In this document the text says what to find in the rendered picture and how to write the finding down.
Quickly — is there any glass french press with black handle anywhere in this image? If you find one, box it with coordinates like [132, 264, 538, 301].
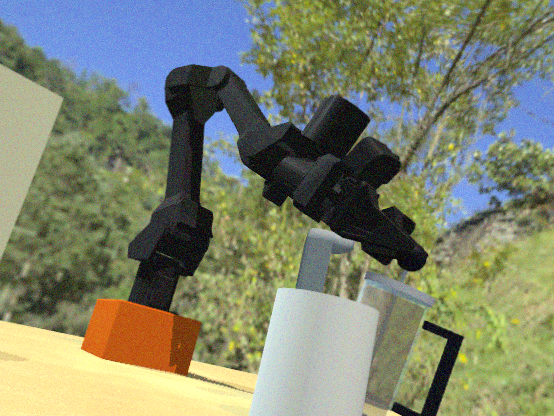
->
[356, 242, 465, 416]

